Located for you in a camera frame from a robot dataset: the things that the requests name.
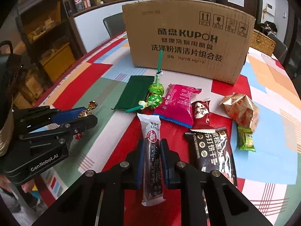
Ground small green snack packet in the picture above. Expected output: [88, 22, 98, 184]
[238, 125, 256, 152]

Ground long white brown snack bar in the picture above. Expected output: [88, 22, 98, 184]
[137, 113, 165, 207]

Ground white lower cabinets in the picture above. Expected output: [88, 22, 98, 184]
[74, 2, 132, 52]

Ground dark green snack packet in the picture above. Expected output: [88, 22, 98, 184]
[113, 76, 155, 111]

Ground pink snack packet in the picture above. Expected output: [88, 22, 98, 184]
[154, 84, 201, 128]

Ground gold red candy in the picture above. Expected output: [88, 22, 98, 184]
[75, 101, 98, 140]

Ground dark chair left side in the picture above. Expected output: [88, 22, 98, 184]
[103, 13, 125, 38]

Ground green lollipop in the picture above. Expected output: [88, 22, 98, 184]
[125, 94, 163, 113]
[148, 50, 164, 96]

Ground water bottle red label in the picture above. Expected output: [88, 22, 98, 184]
[74, 0, 84, 12]

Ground brown cardboard box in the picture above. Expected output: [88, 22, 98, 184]
[122, 0, 255, 84]

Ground colourful patchwork tablecloth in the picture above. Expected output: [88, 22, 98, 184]
[36, 33, 300, 225]

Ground wooden shelf unit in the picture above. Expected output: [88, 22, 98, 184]
[13, 0, 83, 109]

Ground black soda cracker packet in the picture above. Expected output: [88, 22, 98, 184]
[184, 127, 237, 186]

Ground gold fortune biscuits bag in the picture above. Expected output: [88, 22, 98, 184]
[219, 93, 259, 132]

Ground woven wicker box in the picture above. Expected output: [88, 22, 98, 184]
[250, 29, 276, 57]

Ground small red snack packet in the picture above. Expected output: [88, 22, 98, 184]
[192, 98, 211, 130]

